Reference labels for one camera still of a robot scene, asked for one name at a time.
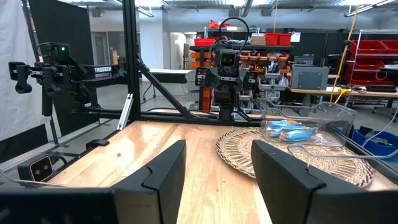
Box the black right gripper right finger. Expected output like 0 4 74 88
251 139 398 224

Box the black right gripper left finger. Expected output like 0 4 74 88
0 139 187 224

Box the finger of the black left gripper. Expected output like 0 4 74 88
215 77 228 94
227 77 240 94

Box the red storage bin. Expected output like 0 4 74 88
277 33 292 47
349 39 389 56
265 32 279 47
381 39 398 54
344 70 398 85
350 58 387 71
194 37 218 47

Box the grey bench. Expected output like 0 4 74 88
148 68 196 84

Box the orange parts organiser rack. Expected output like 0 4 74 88
190 51 290 112

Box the cardboard box stack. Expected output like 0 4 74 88
251 34 267 47

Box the clear plastic bin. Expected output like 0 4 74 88
257 98 358 147
286 142 398 191

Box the round woven straw placemat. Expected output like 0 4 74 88
215 126 375 189

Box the black table clamp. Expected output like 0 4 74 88
85 139 110 150

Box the grey metal box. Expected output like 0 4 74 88
290 63 330 91

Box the silver aluminium bar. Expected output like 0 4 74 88
117 93 134 131

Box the wooden workbench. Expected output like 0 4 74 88
287 86 398 108

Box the blue storage bin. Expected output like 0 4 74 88
353 126 398 156

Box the black standing panel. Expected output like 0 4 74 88
28 0 93 137

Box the white curtain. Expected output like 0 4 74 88
0 0 43 142

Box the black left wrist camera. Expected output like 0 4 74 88
218 49 238 68

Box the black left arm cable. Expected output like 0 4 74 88
217 17 251 52

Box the black aluminium table frame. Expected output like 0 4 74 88
0 0 398 187

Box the white loose cable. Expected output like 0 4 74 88
362 108 398 147

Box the yellow cable with plug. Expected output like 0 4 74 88
329 4 361 105

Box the black table-level camera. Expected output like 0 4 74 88
17 154 56 184

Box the black leader arm with handle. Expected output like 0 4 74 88
8 42 129 125

